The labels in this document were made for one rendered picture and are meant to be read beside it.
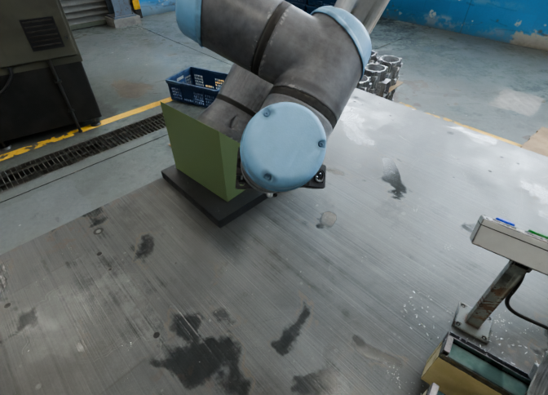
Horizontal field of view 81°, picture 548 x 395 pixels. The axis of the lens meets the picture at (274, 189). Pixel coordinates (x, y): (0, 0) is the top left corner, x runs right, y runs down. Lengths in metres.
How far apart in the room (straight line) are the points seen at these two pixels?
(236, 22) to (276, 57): 0.06
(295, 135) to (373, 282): 0.57
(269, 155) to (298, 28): 0.15
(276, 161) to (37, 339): 0.70
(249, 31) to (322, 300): 0.60
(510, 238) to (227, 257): 0.61
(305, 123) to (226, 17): 0.15
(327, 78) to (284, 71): 0.05
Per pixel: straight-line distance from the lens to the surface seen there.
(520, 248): 0.68
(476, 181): 1.27
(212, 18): 0.41
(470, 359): 0.69
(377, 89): 2.80
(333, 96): 0.38
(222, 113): 0.94
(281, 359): 0.74
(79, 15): 6.74
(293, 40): 0.39
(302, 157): 0.34
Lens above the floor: 1.48
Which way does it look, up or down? 41 degrees down
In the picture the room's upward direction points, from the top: straight up
